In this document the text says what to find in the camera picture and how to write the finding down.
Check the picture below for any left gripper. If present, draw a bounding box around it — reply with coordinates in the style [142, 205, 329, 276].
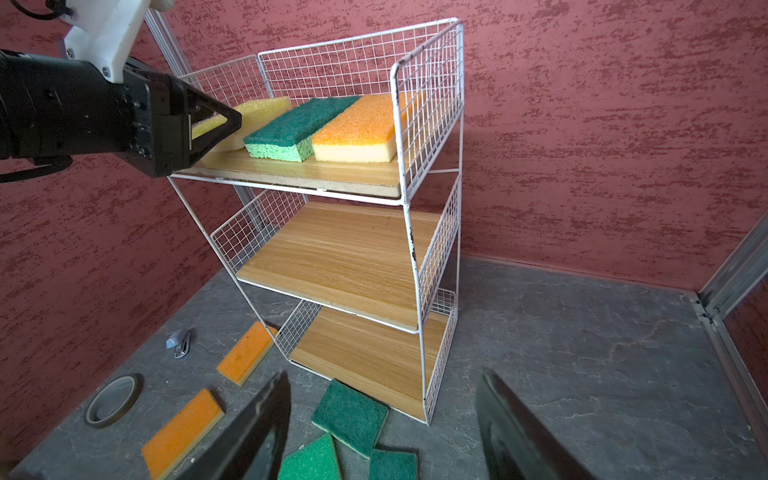
[119, 57, 242, 178]

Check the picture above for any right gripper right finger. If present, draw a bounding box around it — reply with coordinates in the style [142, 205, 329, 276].
[475, 369, 594, 479]

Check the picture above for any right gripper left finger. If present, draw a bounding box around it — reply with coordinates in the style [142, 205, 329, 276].
[180, 370, 291, 479]

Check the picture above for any yellow sponge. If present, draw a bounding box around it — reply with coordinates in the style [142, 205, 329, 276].
[191, 97, 292, 152]

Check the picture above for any dark green sponge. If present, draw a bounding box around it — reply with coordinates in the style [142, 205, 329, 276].
[244, 96, 360, 162]
[368, 449, 419, 480]
[312, 380, 389, 459]

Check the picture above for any white wire shelf rack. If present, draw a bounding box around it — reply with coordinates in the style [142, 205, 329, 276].
[170, 18, 465, 423]

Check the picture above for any orange sponge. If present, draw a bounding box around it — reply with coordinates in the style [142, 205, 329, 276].
[312, 94, 397, 163]
[142, 389, 225, 479]
[217, 321, 278, 387]

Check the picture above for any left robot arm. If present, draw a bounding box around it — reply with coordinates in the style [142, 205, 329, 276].
[1, 50, 242, 183]

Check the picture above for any bottom wooden shelf board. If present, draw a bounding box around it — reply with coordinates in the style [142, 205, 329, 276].
[290, 307, 449, 422]

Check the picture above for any wooden shelf board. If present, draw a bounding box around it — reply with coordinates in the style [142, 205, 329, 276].
[183, 147, 401, 199]
[237, 202, 440, 333]
[290, 307, 449, 422]

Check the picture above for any top wooden shelf board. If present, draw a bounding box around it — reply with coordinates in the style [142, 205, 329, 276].
[183, 147, 401, 199]

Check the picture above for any middle wooden shelf board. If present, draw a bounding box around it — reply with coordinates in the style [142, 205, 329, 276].
[237, 202, 440, 333]

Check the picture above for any bright green sponge middle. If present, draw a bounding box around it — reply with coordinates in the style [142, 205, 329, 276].
[278, 433, 342, 480]

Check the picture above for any dark green sponge top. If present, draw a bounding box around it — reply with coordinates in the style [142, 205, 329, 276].
[312, 380, 389, 459]

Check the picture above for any small white stapler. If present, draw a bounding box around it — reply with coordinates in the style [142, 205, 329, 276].
[165, 328, 192, 359]

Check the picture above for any black tape roll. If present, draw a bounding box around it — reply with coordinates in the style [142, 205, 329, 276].
[84, 374, 143, 429]

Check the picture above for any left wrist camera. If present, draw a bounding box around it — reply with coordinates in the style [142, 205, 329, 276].
[62, 0, 176, 84]

